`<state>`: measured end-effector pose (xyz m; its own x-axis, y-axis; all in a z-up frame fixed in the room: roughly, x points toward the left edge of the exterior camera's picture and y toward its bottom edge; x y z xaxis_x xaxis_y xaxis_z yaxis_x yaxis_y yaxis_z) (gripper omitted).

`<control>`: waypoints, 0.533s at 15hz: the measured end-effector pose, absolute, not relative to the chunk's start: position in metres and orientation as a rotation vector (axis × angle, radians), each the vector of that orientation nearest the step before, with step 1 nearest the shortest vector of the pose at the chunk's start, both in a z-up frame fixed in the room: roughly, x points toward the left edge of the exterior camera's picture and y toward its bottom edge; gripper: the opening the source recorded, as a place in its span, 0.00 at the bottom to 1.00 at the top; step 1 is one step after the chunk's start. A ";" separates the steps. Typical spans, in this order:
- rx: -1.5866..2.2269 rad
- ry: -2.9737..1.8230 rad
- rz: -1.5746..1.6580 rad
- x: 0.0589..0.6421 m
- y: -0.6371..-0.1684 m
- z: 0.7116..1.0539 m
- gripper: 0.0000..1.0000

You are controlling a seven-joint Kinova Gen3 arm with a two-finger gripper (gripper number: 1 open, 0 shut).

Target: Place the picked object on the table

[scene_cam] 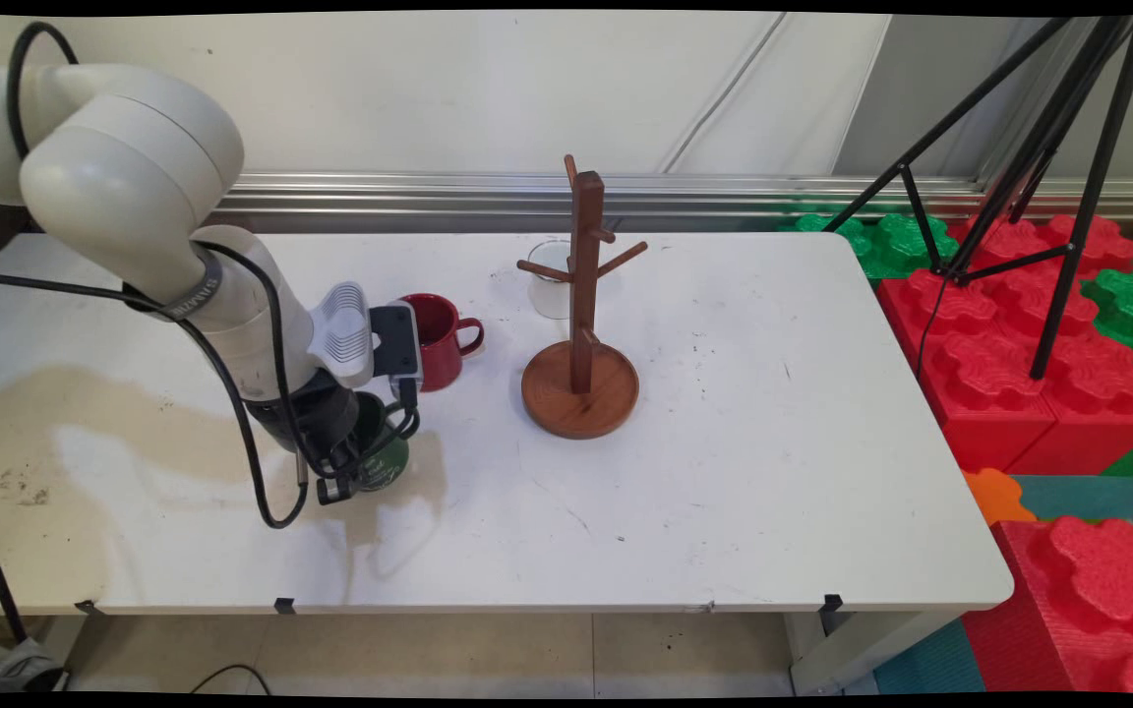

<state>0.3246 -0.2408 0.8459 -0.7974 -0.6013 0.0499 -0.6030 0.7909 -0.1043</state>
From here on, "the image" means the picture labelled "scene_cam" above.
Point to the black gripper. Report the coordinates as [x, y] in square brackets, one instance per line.
[316, 423]

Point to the green ceramic mug white script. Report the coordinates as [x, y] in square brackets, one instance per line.
[391, 467]

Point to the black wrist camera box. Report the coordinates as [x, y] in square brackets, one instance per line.
[395, 339]

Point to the red ceramic mug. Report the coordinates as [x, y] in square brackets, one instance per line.
[439, 344]

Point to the wooden mug tree stand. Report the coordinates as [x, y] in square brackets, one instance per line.
[581, 383]

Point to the orange foam piece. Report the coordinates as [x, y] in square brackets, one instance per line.
[994, 497]

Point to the red foam blocks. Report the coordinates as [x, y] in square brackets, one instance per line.
[1088, 600]

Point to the silver metal wall rail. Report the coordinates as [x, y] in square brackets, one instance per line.
[724, 192]

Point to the grey floor object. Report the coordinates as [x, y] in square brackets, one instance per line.
[21, 669]

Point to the teal foam floor mat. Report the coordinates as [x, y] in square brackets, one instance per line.
[925, 664]
[1088, 497]

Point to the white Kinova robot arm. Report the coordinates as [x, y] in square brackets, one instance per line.
[124, 177]

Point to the black tripod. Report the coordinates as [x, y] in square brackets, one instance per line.
[1068, 128]

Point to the black table edge clip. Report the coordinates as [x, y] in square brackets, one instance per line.
[831, 604]
[284, 605]
[88, 608]

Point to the white ribbed camera mount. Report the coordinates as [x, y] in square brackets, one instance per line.
[342, 334]

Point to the white enamel cup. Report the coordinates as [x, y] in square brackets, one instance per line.
[549, 295]

